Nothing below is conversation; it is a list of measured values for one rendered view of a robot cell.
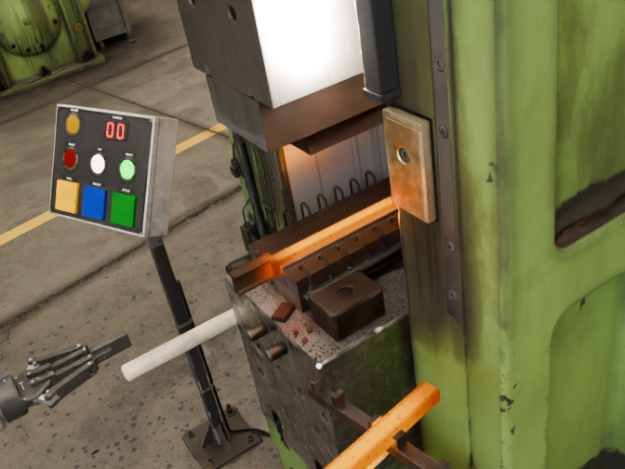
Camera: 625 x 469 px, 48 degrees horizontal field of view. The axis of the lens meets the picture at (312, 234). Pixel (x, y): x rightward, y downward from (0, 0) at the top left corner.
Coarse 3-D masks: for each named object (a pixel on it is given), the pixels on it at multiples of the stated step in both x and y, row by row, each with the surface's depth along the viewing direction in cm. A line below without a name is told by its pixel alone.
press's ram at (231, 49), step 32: (192, 0) 121; (224, 0) 110; (256, 0) 102; (288, 0) 105; (320, 0) 108; (352, 0) 112; (192, 32) 126; (224, 32) 115; (256, 32) 105; (288, 32) 107; (320, 32) 110; (352, 32) 114; (224, 64) 120; (256, 64) 110; (288, 64) 110; (320, 64) 113; (352, 64) 116; (256, 96) 115; (288, 96) 112
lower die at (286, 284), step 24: (360, 192) 162; (384, 192) 158; (312, 216) 156; (336, 216) 153; (384, 216) 149; (264, 240) 151; (288, 240) 148; (336, 240) 144; (360, 240) 144; (288, 264) 139; (312, 264) 139; (336, 264) 140; (288, 288) 141
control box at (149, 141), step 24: (96, 120) 170; (120, 120) 166; (144, 120) 162; (168, 120) 164; (72, 144) 175; (96, 144) 171; (120, 144) 166; (144, 144) 162; (168, 144) 166; (72, 168) 175; (120, 168) 167; (144, 168) 163; (168, 168) 167; (120, 192) 167; (144, 192) 163; (168, 192) 169; (72, 216) 177; (144, 216) 164; (168, 216) 170
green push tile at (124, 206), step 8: (112, 200) 168; (120, 200) 166; (128, 200) 165; (136, 200) 165; (112, 208) 168; (120, 208) 167; (128, 208) 165; (112, 216) 168; (120, 216) 167; (128, 216) 165; (120, 224) 167; (128, 224) 165
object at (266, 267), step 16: (368, 208) 150; (384, 208) 150; (336, 224) 147; (352, 224) 146; (304, 240) 144; (320, 240) 143; (272, 256) 140; (288, 256) 140; (240, 272) 136; (256, 272) 138; (272, 272) 140; (240, 288) 138
